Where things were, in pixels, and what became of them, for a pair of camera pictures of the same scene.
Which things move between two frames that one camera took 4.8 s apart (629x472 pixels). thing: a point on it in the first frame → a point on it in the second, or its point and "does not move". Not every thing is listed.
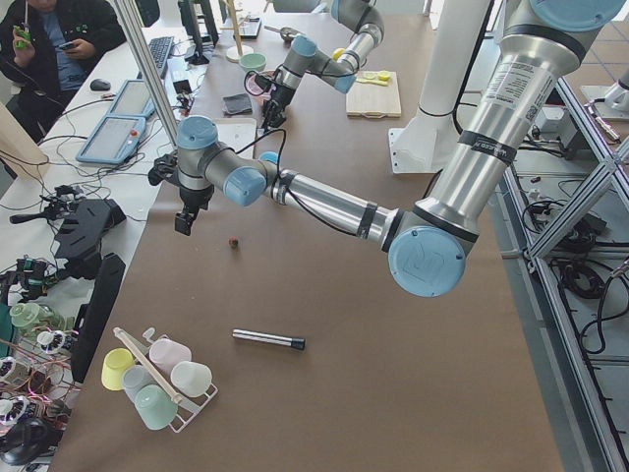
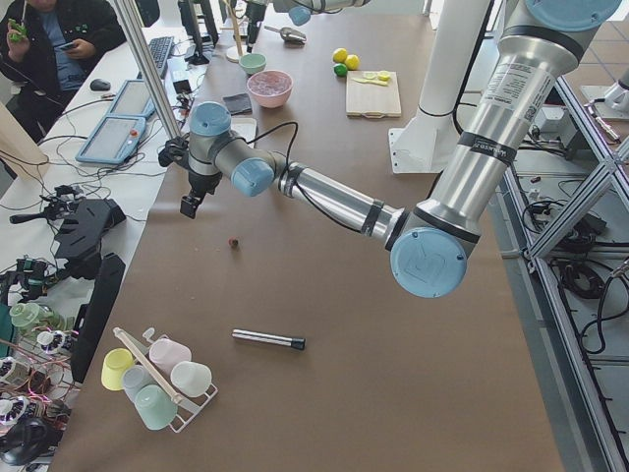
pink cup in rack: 166,353 does not move
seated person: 46,48 does not move
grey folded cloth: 236,104 does not move
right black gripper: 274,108 → 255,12
